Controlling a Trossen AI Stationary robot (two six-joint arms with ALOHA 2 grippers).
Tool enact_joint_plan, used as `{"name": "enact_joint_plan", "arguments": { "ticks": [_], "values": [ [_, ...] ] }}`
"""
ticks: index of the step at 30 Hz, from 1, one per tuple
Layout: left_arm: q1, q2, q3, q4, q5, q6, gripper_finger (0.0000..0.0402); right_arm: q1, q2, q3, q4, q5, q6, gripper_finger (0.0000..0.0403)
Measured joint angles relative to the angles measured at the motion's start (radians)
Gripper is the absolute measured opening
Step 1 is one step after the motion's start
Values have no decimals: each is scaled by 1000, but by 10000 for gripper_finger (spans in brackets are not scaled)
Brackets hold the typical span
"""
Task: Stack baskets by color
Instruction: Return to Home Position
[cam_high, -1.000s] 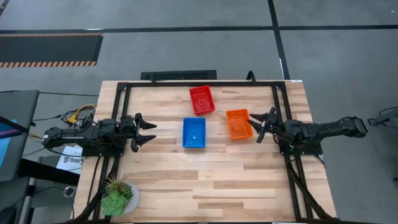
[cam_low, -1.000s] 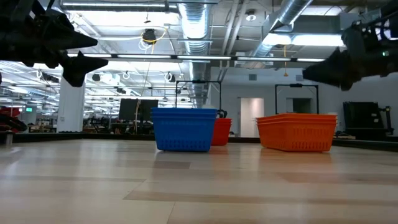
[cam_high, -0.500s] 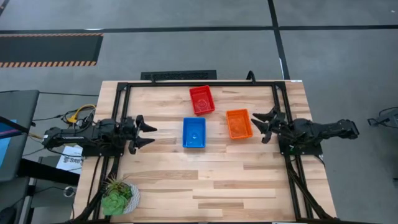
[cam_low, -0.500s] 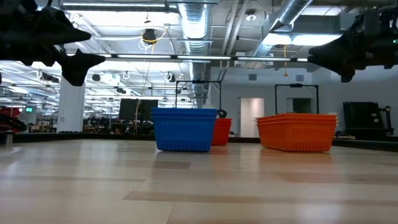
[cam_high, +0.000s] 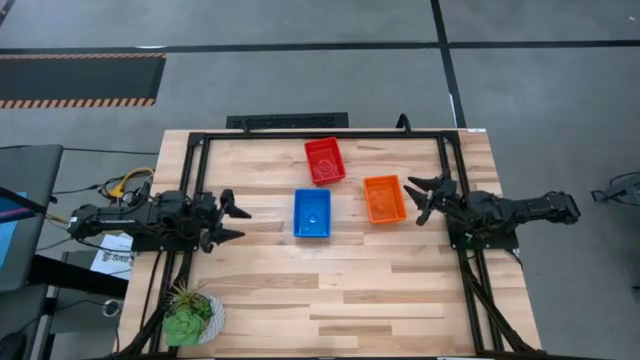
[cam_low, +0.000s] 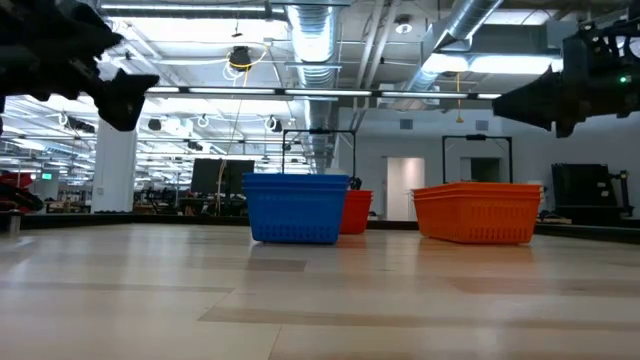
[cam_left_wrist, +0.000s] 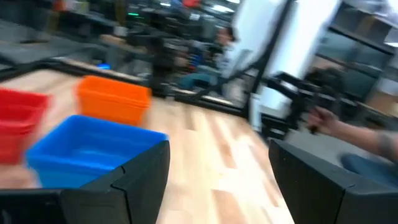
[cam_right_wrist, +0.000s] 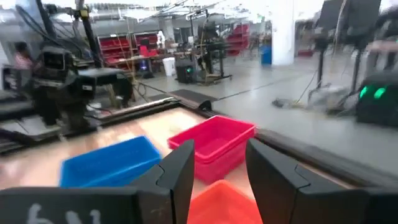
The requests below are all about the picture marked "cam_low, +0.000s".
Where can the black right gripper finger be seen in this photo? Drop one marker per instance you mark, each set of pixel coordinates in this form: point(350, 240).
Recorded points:
point(535, 102)

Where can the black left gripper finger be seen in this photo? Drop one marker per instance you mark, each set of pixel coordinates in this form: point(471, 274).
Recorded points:
point(125, 100)
point(95, 25)

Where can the orange plastic basket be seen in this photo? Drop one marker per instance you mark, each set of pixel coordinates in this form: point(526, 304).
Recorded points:
point(477, 187)
point(477, 220)

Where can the blue plastic basket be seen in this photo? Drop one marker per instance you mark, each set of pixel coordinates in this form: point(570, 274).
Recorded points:
point(295, 184)
point(295, 177)
point(295, 215)

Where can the red plastic basket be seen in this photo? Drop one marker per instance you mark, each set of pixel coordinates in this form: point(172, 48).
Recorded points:
point(361, 196)
point(357, 217)
point(361, 191)

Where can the white building pillar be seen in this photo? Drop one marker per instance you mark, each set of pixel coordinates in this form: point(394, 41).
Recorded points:
point(114, 170)

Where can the black equipment rack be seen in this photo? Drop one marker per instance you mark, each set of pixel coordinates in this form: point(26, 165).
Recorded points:
point(585, 190)

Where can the green exit sign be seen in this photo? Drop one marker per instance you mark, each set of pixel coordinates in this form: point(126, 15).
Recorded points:
point(47, 176)

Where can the black computer monitor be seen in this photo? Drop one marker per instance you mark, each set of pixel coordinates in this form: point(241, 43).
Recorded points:
point(240, 175)
point(206, 176)

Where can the black ceiling-hung device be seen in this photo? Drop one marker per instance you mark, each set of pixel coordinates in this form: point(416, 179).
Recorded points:
point(240, 57)

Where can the red and black machine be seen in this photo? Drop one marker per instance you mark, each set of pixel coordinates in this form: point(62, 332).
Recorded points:
point(17, 192)

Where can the white doorway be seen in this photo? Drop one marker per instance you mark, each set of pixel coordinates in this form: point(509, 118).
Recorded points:
point(405, 187)

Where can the overhead light bar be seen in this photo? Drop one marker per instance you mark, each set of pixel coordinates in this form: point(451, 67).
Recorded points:
point(325, 92)

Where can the black workstation frame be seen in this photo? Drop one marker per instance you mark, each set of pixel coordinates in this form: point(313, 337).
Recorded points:
point(477, 137)

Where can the silver slanted ceiling duct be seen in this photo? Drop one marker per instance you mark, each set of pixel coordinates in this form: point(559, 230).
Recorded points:
point(465, 20)

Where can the black aluminium table frame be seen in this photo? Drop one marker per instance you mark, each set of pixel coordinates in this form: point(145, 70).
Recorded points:
point(150, 220)

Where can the silver round ceiling duct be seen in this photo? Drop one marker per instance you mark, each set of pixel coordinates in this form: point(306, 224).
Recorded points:
point(314, 45)

